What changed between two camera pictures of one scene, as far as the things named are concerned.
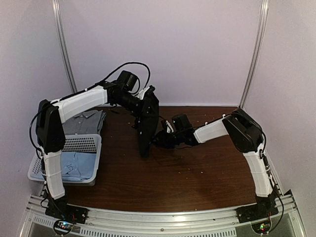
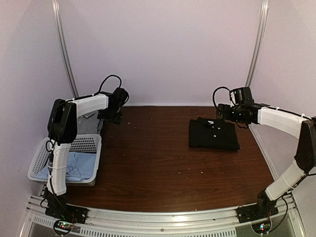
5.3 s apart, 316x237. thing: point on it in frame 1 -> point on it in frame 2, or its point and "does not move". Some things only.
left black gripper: (142, 112) -> (101, 115)
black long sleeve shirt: (146, 112) -> (208, 133)
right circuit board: (261, 227) does not move
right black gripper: (163, 140) -> (219, 111)
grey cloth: (89, 122) does not move
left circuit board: (62, 227) does not move
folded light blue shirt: (76, 166) does not move
